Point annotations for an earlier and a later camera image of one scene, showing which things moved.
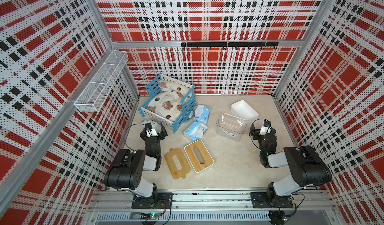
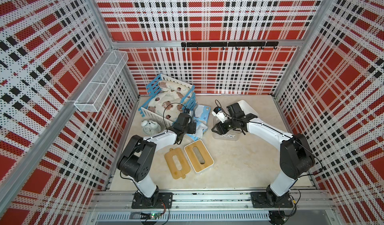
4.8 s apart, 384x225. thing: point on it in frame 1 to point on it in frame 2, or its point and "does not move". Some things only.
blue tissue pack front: x=196 y=131 does not move
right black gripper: x=256 y=133 to x=220 y=129
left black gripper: x=160 y=135 to x=192 y=127
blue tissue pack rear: x=202 y=113 does not move
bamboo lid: x=177 y=163 does not move
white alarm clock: x=155 y=125 does not move
